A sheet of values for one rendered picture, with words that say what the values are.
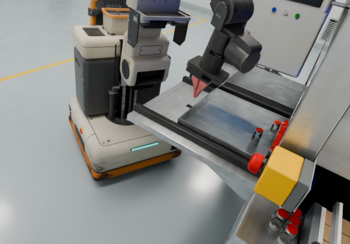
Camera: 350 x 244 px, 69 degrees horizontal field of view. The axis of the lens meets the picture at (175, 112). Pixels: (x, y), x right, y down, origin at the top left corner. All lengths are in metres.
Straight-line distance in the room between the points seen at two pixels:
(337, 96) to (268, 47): 1.09
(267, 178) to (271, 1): 1.16
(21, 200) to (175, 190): 0.88
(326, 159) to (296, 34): 1.05
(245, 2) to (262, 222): 0.46
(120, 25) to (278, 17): 0.86
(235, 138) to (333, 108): 0.33
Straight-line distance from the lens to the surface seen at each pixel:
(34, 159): 1.91
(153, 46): 1.32
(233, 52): 0.59
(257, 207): 0.61
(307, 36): 1.52
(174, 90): 0.91
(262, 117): 0.90
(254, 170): 0.50
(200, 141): 0.68
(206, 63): 0.64
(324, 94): 0.49
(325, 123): 0.51
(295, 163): 0.50
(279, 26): 1.52
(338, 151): 0.54
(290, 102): 1.07
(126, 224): 1.54
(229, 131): 0.77
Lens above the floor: 1.32
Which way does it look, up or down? 34 degrees down
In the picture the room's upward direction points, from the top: 12 degrees clockwise
